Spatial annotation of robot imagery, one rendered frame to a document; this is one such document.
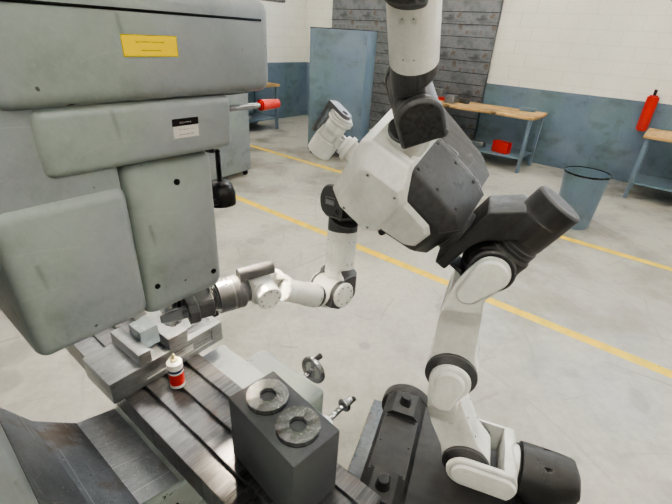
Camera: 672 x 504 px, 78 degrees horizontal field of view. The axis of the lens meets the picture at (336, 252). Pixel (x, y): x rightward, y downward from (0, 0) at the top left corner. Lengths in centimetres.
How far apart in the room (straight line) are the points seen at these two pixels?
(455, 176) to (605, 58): 706
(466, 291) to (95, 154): 81
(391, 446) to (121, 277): 110
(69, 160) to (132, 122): 11
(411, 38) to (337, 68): 611
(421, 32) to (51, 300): 73
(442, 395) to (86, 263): 93
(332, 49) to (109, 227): 627
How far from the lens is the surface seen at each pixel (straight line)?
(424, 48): 78
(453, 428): 140
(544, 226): 101
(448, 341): 118
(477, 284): 103
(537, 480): 150
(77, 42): 71
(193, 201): 87
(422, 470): 159
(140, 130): 77
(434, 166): 97
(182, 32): 79
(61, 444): 123
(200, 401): 122
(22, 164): 73
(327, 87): 694
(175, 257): 89
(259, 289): 107
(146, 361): 125
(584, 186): 528
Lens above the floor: 184
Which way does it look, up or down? 28 degrees down
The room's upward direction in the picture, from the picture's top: 4 degrees clockwise
